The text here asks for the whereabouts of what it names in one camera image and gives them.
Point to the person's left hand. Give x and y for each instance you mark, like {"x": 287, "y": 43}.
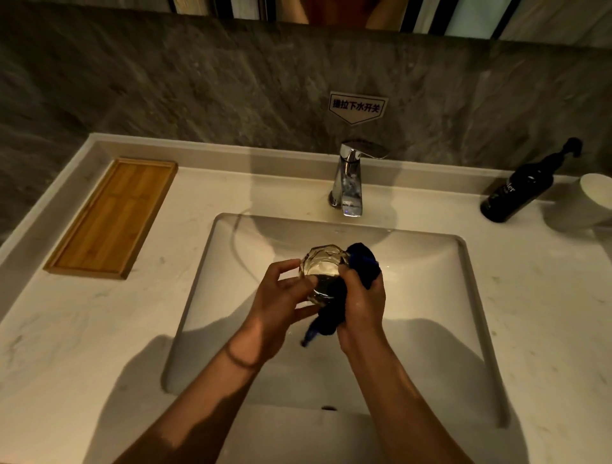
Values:
{"x": 267, "y": 315}

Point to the person's right hand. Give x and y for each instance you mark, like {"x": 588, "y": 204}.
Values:
{"x": 363, "y": 310}

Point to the person's right thumb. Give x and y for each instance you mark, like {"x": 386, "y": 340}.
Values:
{"x": 345, "y": 279}

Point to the person's left thumb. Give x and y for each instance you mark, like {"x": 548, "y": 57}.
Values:
{"x": 283, "y": 268}

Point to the person's left middle finger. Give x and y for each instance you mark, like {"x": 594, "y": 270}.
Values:
{"x": 304, "y": 296}

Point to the dark blue cleaning cloth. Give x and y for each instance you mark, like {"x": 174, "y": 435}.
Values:
{"x": 351, "y": 287}

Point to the clear faceted drinking glass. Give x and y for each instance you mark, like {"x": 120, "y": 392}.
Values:
{"x": 321, "y": 275}

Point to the person's right forearm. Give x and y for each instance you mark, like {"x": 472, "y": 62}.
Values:
{"x": 406, "y": 406}

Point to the person's left forearm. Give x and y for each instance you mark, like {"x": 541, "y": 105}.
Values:
{"x": 191, "y": 406}

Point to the white rectangular sink basin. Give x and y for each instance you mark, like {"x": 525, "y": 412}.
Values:
{"x": 334, "y": 334}

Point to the thin wrist band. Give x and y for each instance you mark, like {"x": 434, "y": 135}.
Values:
{"x": 239, "y": 358}

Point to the chrome basin faucet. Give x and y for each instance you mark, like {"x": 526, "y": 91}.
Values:
{"x": 353, "y": 177}

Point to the bamboo wooden tray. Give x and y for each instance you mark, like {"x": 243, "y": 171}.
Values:
{"x": 114, "y": 217}

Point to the black pump dispenser bottle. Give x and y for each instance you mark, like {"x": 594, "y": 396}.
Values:
{"x": 521, "y": 189}

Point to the white ceramic cup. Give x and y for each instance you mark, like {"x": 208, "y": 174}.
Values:
{"x": 581, "y": 200}

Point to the white wall label sticker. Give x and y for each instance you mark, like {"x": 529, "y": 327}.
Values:
{"x": 357, "y": 107}

